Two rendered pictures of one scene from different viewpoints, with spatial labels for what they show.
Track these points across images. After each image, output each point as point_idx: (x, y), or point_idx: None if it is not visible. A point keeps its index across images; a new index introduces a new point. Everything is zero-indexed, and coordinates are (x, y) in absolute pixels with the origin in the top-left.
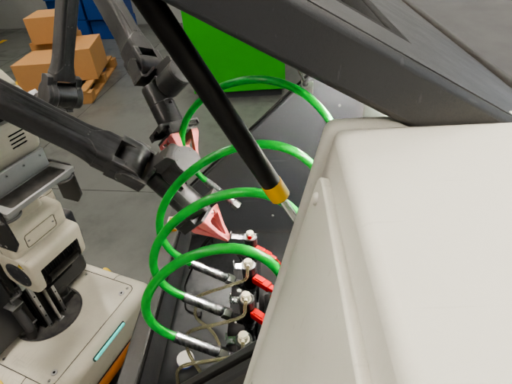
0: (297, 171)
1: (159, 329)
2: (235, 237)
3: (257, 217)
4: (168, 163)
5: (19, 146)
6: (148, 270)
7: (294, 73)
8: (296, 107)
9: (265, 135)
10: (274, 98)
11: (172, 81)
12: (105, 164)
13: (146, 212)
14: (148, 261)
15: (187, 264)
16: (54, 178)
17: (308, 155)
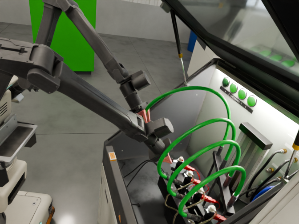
0: (171, 124)
1: (183, 212)
2: (174, 161)
3: (147, 148)
4: (163, 127)
5: (3, 114)
6: (35, 186)
7: (94, 62)
8: (179, 95)
9: (163, 107)
10: (87, 76)
11: (144, 83)
12: (132, 129)
13: (22, 148)
14: (33, 180)
15: (165, 178)
16: (29, 134)
17: (178, 116)
